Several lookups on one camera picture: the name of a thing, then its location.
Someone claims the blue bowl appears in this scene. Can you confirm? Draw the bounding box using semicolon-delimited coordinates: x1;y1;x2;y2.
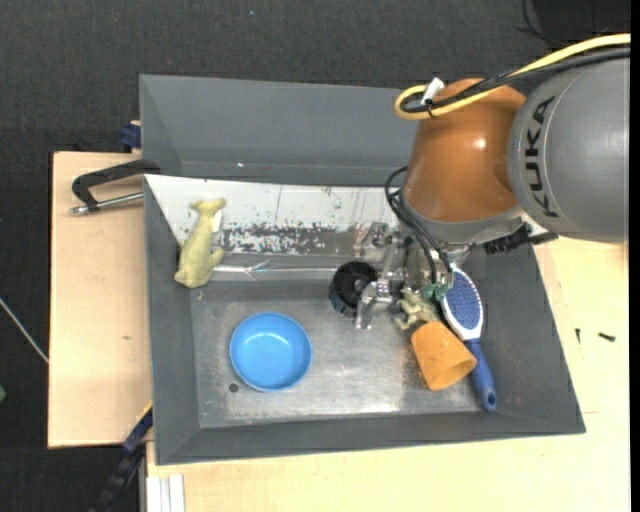
228;311;314;393

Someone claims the black ribbed wheel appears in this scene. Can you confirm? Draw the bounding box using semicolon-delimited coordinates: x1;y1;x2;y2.
327;260;381;316

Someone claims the grey metal bin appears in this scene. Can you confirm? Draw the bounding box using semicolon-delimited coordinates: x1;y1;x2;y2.
138;73;587;466

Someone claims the pale wood board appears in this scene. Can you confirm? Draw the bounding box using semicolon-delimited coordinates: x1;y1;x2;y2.
47;150;154;449

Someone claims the orange cup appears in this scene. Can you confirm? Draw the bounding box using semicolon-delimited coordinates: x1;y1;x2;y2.
409;319;479;393

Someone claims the green toy animal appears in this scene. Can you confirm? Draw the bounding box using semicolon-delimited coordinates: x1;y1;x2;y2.
391;287;442;332

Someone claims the black cylinder on white bracket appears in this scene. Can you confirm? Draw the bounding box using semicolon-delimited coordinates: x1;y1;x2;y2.
481;222;559;257

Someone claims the yellow-green toy dog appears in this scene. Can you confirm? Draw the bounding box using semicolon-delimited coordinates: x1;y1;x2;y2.
173;197;228;290

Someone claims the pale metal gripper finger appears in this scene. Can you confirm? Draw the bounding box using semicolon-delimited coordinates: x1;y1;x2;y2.
354;280;395;331
357;221;399;254

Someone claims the blue and white hairbrush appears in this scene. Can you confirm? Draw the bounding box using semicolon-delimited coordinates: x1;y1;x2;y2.
441;268;498;413

